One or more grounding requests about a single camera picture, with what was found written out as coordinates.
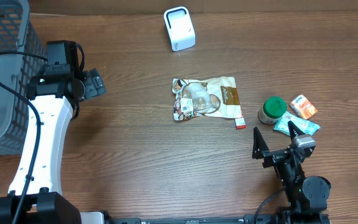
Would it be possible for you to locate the beige cookie pouch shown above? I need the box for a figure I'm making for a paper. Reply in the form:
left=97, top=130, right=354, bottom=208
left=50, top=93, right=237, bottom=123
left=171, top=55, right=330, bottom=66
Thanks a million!
left=172, top=77, right=242, bottom=121

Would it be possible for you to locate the white barcode scanner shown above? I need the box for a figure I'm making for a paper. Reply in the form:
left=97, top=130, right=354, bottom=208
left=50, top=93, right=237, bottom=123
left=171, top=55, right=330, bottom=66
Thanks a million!
left=163, top=6, right=196, bottom=52

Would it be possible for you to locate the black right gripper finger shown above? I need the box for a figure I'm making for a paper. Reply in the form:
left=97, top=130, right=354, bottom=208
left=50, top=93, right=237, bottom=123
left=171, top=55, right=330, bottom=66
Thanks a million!
left=288, top=121, right=305, bottom=140
left=252, top=127, right=270, bottom=159

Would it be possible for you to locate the green lid jar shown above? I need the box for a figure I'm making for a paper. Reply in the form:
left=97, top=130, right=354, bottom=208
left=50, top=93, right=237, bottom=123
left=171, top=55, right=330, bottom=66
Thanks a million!
left=258, top=96, right=287, bottom=124

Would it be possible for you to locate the orange small packet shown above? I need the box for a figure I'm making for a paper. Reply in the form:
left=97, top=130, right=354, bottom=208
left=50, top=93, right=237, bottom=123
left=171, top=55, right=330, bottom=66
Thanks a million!
left=290, top=95, right=318, bottom=119

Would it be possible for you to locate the red stick packet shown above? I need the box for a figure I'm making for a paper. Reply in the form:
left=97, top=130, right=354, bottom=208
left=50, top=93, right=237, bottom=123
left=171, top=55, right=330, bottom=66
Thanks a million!
left=234, top=113, right=247, bottom=129

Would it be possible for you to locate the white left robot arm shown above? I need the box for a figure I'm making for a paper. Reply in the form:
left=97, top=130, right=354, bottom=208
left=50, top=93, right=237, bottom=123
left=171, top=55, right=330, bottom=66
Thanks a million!
left=0, top=40, right=110, bottom=223

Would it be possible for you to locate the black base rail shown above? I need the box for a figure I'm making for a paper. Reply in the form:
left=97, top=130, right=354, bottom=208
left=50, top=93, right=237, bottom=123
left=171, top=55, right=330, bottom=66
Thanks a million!
left=79, top=212, right=331, bottom=224

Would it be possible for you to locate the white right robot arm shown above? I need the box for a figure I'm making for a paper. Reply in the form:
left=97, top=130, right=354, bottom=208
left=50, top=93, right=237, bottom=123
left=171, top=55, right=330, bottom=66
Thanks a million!
left=244, top=121, right=331, bottom=224

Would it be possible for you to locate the teal snack packet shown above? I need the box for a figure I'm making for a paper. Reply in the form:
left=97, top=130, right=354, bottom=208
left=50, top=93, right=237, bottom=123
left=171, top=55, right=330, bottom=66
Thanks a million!
left=273, top=111, right=321, bottom=136

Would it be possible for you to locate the grey plastic mesh basket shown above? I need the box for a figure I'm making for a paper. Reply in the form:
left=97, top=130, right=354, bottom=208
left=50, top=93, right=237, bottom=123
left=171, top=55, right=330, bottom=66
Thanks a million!
left=0, top=1, right=46, bottom=155

